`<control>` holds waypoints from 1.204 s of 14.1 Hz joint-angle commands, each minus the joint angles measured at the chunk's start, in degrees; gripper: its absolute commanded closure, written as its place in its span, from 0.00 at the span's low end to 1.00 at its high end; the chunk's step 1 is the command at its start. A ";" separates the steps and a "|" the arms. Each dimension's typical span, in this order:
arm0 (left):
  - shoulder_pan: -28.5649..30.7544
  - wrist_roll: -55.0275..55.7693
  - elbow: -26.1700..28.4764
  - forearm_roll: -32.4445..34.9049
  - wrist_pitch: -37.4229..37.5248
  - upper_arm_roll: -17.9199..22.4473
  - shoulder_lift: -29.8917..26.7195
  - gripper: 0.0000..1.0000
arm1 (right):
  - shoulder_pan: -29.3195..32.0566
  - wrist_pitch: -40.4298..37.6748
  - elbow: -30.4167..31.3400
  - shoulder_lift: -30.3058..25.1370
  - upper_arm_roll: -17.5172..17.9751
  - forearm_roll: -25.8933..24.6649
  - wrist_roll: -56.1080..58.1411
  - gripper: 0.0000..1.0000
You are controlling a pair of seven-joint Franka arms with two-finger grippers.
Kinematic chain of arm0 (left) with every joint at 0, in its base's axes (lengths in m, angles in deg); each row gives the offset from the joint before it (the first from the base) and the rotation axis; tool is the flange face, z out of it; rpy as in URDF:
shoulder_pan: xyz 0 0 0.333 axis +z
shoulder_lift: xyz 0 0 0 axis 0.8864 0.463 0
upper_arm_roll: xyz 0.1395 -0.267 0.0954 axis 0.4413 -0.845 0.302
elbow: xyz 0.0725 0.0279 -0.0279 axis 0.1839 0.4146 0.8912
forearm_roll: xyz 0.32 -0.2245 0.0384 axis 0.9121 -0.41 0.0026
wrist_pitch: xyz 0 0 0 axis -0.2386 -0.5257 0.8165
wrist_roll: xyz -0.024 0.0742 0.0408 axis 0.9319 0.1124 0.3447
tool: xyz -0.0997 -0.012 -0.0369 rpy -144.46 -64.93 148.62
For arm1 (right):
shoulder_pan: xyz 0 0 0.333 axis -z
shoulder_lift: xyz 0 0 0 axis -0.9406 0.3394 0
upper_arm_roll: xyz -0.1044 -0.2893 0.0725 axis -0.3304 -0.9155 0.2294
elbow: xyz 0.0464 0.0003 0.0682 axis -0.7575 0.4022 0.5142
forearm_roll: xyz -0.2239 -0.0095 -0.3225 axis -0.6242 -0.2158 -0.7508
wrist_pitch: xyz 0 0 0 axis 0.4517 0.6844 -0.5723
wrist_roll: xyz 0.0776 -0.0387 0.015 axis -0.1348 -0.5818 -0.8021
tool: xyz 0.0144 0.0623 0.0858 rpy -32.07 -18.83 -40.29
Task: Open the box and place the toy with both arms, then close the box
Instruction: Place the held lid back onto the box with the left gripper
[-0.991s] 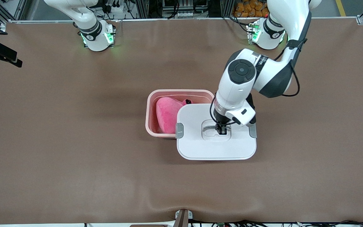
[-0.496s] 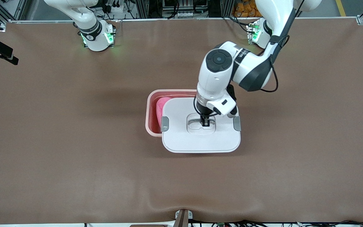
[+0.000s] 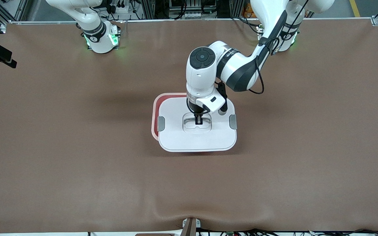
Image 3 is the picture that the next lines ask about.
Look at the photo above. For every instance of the white multi-socket strip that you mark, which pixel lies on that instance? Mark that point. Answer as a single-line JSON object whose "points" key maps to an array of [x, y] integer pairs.
{"points": [[192, 14]]}

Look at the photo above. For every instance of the grey lid latch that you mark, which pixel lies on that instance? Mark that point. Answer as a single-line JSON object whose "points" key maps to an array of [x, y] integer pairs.
{"points": [[161, 124], [233, 122]]}

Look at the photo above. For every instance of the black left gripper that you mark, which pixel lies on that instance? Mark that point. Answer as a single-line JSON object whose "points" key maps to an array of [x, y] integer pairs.
{"points": [[192, 107]]}

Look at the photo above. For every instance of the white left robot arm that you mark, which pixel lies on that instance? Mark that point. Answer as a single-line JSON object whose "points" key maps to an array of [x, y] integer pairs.
{"points": [[200, 82]]}

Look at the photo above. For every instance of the white power strip with plugs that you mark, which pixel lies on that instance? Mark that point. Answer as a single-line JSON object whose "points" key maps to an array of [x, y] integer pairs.
{"points": [[120, 8]]}

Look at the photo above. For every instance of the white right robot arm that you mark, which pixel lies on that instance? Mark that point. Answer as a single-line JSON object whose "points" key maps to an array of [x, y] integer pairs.
{"points": [[97, 36]]}

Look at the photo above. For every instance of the orange packaged goods pile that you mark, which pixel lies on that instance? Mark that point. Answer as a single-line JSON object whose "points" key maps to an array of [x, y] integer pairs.
{"points": [[248, 11]]}

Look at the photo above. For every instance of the pink plastic storage box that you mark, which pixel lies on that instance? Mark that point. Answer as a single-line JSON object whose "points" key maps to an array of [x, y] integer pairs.
{"points": [[152, 118]]}

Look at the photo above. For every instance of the brown table mat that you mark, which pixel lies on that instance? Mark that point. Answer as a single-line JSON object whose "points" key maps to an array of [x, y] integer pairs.
{"points": [[77, 180]]}

